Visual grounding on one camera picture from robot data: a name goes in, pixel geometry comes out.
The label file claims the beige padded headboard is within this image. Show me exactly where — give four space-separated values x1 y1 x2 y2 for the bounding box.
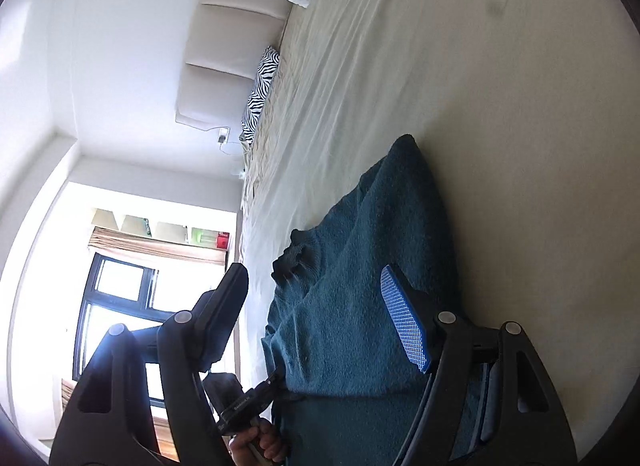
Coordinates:
175 0 333 129

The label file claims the zebra print pillow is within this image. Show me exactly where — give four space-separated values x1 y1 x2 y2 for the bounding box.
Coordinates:
240 46 281 141

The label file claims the person's left hand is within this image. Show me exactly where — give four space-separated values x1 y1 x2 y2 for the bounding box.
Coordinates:
229 418 291 465

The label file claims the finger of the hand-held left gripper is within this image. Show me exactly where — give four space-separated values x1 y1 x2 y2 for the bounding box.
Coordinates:
257 368 288 399

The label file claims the black framed window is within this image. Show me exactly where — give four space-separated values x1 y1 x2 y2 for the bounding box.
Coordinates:
72 253 168 404

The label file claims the beige curtain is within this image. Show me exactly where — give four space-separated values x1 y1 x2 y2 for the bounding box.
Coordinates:
87 226 228 265

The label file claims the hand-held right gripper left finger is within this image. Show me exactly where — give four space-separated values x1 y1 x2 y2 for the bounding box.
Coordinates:
49 262 250 466

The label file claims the dark green sweater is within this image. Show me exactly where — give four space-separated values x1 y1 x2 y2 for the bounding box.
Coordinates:
265 134 493 466

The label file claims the bed with beige sheet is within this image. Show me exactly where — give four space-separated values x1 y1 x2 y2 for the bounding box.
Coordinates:
235 0 640 466

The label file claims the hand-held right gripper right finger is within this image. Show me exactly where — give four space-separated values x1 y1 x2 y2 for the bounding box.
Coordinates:
380 265 583 466

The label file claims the white open shelf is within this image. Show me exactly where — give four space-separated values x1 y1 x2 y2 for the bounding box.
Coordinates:
90 208 234 251

